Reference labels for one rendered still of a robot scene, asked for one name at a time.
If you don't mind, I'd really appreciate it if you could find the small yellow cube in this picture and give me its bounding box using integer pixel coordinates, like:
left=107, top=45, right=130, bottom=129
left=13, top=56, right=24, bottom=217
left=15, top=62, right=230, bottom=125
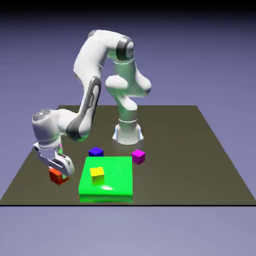
left=89, top=166, right=105, bottom=186

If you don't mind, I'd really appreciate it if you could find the small blue cube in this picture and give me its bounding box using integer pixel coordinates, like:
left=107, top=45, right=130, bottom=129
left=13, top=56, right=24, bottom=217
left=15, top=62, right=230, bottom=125
left=88, top=147, right=104, bottom=157

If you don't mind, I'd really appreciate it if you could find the large green box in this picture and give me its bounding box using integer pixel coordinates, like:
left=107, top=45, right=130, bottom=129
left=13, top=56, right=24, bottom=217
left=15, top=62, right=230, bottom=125
left=78, top=156, right=134, bottom=203

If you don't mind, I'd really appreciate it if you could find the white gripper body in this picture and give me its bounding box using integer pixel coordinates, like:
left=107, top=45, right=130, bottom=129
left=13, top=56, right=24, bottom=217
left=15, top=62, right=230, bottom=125
left=32, top=145, right=76, bottom=178

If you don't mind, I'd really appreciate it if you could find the small magenta cube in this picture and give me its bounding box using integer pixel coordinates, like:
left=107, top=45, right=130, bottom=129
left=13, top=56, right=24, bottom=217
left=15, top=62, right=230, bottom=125
left=131, top=149, right=146, bottom=165

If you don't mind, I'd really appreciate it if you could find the small red cube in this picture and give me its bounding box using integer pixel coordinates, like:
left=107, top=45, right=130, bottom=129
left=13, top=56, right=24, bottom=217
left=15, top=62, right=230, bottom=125
left=49, top=168, right=70, bottom=186

